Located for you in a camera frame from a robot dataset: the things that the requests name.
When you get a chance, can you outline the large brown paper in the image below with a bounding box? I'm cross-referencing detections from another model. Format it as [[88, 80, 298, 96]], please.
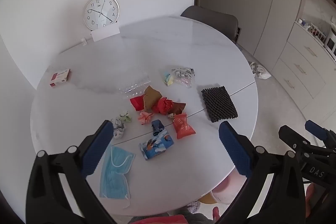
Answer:
[[142, 86, 163, 112]]

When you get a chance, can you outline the red paper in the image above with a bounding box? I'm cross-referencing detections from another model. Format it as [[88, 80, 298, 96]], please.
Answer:
[[130, 96, 145, 111]]

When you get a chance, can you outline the red paper ball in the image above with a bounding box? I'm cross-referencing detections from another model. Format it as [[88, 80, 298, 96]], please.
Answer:
[[152, 97, 172, 115]]

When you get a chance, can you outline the person's right green quilted leg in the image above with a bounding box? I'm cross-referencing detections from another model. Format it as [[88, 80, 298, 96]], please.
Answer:
[[168, 207, 210, 224]]

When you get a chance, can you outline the white bag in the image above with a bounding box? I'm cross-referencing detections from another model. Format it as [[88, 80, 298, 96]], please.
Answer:
[[249, 61, 272, 80]]

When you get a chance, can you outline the round white wall clock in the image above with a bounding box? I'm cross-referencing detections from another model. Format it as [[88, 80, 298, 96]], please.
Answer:
[[83, 0, 120, 30]]

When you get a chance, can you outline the grey drawer cabinet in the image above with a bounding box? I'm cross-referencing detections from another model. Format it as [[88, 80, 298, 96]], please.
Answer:
[[272, 22, 336, 114]]

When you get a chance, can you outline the person's right hand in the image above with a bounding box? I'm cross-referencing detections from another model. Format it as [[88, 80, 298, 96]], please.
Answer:
[[305, 184, 315, 210]]

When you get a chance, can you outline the lavender knitted slipper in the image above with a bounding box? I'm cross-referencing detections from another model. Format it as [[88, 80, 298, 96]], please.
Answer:
[[185, 200, 202, 214]]

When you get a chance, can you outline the tall grey cabinet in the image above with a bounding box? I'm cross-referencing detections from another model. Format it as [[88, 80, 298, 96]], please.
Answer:
[[196, 0, 306, 67]]

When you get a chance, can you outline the white folded card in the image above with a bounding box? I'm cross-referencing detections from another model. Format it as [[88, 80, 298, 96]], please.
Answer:
[[90, 25, 121, 42]]

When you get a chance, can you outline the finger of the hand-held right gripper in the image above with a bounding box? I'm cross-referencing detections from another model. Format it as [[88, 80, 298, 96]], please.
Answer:
[[304, 120, 336, 152], [278, 124, 319, 155]]

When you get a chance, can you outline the red and white box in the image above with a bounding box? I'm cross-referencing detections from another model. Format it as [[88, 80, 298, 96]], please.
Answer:
[[49, 68, 72, 87]]

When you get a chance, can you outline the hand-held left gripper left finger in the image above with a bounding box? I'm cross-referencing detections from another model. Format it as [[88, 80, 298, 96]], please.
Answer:
[[26, 120, 117, 224]]

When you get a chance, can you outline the small brown paper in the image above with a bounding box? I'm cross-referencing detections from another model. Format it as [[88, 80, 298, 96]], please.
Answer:
[[169, 102, 186, 115]]

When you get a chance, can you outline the black foam mesh sleeve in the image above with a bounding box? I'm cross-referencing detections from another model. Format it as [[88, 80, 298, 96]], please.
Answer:
[[201, 86, 239, 123]]

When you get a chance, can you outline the yellow round stool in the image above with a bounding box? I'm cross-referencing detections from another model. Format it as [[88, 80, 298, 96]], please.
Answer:
[[199, 191, 217, 205]]

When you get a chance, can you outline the clear printed plastic bag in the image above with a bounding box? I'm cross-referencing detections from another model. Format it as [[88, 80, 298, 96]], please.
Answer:
[[172, 67, 196, 88]]

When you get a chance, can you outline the white slotted waste bin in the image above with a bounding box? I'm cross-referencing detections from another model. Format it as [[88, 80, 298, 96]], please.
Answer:
[[211, 174, 248, 205]]

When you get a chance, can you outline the yellow crumpled paper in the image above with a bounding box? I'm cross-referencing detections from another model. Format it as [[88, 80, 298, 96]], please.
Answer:
[[162, 70, 175, 86]]

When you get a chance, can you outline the pink crumpled paper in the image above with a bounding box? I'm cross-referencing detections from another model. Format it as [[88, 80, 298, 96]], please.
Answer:
[[138, 111, 154, 125]]

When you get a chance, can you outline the grey dining chair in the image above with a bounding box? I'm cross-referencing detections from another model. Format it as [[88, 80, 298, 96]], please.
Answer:
[[180, 5, 239, 43]]

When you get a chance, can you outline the person's pink fleece top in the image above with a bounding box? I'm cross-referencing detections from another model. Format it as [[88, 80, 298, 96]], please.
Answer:
[[130, 215, 189, 224]]

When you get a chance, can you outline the white kitchen appliance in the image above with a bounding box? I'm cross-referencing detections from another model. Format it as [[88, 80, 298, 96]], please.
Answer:
[[325, 31, 336, 56]]

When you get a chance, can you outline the blue face mask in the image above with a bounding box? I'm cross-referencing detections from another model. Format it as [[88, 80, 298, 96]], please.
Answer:
[[99, 145, 136, 207]]

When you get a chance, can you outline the blue printed packet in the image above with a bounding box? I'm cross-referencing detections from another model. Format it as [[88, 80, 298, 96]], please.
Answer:
[[139, 130, 175, 161]]

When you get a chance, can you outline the clear plastic tray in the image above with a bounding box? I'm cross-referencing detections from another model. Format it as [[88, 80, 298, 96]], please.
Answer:
[[115, 74, 153, 97]]

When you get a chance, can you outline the orange snack packet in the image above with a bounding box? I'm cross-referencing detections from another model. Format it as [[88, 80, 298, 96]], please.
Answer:
[[172, 113, 196, 140]]

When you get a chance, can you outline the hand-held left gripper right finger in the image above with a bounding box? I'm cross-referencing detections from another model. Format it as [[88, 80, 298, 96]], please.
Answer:
[[215, 121, 307, 224]]

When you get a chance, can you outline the dark blue wrapper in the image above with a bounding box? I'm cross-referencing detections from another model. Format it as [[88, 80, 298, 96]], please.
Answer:
[[151, 120, 165, 136]]

